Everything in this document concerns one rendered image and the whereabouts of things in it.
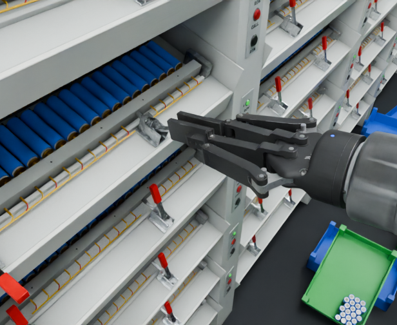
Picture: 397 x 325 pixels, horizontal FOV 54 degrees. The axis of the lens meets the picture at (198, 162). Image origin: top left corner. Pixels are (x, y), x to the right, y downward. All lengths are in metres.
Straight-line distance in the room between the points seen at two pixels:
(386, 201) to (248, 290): 1.16
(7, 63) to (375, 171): 0.32
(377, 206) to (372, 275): 1.16
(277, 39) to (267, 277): 0.95
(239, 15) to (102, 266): 0.44
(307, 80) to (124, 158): 0.69
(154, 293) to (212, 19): 0.55
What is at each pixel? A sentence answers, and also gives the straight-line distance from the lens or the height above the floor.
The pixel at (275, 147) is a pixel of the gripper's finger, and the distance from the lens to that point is 0.42.
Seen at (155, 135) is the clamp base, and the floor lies 0.96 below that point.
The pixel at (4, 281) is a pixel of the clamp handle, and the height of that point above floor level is 0.97.
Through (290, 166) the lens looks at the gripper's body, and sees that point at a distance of 0.40.
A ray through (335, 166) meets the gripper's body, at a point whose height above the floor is 1.05.
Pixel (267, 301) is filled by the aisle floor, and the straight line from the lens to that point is 1.48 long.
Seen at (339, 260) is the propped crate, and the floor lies 0.09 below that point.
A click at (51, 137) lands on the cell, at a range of 0.53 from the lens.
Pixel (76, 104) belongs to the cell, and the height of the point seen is 0.99.
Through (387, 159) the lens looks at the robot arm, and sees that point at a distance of 0.37.
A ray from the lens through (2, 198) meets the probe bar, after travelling 0.48.
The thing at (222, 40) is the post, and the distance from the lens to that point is 0.65.
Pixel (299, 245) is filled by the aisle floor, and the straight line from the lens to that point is 1.64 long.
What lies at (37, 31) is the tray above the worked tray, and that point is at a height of 1.14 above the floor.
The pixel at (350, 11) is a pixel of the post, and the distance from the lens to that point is 1.32.
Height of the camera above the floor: 1.30
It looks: 43 degrees down
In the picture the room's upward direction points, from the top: straight up
